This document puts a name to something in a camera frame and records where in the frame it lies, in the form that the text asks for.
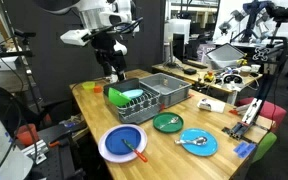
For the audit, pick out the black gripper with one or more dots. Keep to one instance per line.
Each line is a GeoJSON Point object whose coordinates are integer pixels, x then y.
{"type": "Point", "coordinates": [105, 43]}

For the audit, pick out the light blue plastic bowl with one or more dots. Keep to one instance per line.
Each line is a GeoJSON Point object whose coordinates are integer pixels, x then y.
{"type": "Point", "coordinates": [134, 93]}

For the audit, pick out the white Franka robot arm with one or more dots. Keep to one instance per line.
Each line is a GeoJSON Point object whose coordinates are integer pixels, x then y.
{"type": "Point", "coordinates": [94, 13]}

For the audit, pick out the grey metal dish rack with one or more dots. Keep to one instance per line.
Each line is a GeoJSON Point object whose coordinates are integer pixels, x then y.
{"type": "Point", "coordinates": [140, 110]}

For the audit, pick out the dark blue plate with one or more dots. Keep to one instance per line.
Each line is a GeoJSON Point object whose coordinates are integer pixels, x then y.
{"type": "Point", "coordinates": [117, 140]}

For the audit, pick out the dark green plate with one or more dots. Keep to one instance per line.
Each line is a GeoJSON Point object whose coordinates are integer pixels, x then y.
{"type": "Point", "coordinates": [170, 128]}

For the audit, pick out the lavender plate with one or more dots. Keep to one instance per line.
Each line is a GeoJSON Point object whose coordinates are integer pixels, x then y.
{"type": "Point", "coordinates": [104, 150]}

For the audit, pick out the cyan plate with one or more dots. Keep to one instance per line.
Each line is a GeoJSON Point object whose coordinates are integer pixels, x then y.
{"type": "Point", "coordinates": [197, 150]}

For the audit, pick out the orange cube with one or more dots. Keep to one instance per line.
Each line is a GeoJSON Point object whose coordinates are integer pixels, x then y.
{"type": "Point", "coordinates": [98, 89]}

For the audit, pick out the green plastic bowl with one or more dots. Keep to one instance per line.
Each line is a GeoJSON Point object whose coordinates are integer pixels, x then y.
{"type": "Point", "coordinates": [117, 97]}

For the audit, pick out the lime green bowl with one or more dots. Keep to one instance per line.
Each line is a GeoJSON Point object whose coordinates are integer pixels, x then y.
{"type": "Point", "coordinates": [88, 85]}

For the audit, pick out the wooden side desk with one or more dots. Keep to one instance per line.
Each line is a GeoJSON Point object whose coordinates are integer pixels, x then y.
{"type": "Point", "coordinates": [170, 70]}

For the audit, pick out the small red block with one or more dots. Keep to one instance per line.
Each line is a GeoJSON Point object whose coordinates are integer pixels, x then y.
{"type": "Point", "coordinates": [162, 107]}

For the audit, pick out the grey plastic bin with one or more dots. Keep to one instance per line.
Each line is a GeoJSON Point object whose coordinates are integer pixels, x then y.
{"type": "Point", "coordinates": [170, 95]}

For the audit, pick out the black computer monitor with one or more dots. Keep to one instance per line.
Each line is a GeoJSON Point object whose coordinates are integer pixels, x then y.
{"type": "Point", "coordinates": [178, 46]}

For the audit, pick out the black power adapter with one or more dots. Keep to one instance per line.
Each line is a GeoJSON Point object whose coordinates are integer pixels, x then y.
{"type": "Point", "coordinates": [190, 71]}

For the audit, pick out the white storage bin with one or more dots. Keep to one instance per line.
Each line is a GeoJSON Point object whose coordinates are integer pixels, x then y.
{"type": "Point", "coordinates": [179, 28]}

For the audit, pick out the metal spoon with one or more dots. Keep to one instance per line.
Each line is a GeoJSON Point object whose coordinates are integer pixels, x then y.
{"type": "Point", "coordinates": [174, 119]}
{"type": "Point", "coordinates": [200, 140]}

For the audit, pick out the black keyboard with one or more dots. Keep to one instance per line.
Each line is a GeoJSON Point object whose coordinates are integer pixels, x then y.
{"type": "Point", "coordinates": [195, 64]}

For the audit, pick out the yellow toy figure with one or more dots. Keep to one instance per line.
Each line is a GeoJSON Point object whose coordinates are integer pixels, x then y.
{"type": "Point", "coordinates": [209, 77]}

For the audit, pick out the orange clamp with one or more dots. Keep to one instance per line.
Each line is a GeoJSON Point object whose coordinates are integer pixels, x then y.
{"type": "Point", "coordinates": [54, 144]}

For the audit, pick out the black breadboard table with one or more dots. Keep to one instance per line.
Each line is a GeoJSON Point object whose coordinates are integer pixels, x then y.
{"type": "Point", "coordinates": [62, 156]}

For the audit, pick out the white paper sheet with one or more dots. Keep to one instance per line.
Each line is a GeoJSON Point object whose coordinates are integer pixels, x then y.
{"type": "Point", "coordinates": [212, 106]}

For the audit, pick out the red plastic cup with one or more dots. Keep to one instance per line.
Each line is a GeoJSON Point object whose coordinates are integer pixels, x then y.
{"type": "Point", "coordinates": [26, 135]}

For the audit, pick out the silver open laptop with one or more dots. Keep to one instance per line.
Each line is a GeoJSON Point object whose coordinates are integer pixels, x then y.
{"type": "Point", "coordinates": [225, 55]}

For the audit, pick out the aluminium extrusion piece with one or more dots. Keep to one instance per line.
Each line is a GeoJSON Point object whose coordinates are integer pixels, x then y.
{"type": "Point", "coordinates": [35, 151]}

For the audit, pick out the white lab machine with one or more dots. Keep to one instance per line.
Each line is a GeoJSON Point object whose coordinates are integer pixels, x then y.
{"type": "Point", "coordinates": [0, 65]}

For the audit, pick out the white VR headset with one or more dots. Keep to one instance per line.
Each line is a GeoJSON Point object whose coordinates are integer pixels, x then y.
{"type": "Point", "coordinates": [232, 79]}

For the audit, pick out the white cup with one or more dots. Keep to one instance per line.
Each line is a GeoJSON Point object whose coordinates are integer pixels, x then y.
{"type": "Point", "coordinates": [245, 70]}

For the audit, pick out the white rounded device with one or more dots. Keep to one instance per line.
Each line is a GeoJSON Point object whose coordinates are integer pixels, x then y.
{"type": "Point", "coordinates": [4, 153]}

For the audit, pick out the blue tripod rig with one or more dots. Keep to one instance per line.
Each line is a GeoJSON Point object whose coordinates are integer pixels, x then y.
{"type": "Point", "coordinates": [252, 13]}

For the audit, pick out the red stool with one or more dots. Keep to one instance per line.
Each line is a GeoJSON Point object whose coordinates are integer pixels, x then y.
{"type": "Point", "coordinates": [272, 111]}

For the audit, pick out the green chair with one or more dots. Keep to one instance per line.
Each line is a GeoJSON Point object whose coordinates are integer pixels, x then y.
{"type": "Point", "coordinates": [265, 145]}

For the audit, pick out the white wrist mount box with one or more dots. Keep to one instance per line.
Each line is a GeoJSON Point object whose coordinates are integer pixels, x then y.
{"type": "Point", "coordinates": [74, 36]}

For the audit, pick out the black tripod with camera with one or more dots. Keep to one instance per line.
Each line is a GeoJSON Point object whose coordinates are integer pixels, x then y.
{"type": "Point", "coordinates": [25, 34]}

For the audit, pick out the black camera stand pole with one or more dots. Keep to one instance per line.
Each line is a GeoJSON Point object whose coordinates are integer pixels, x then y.
{"type": "Point", "coordinates": [252, 111]}

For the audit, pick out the black camera on stand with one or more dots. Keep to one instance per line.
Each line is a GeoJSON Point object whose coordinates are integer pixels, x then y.
{"type": "Point", "coordinates": [282, 13]}

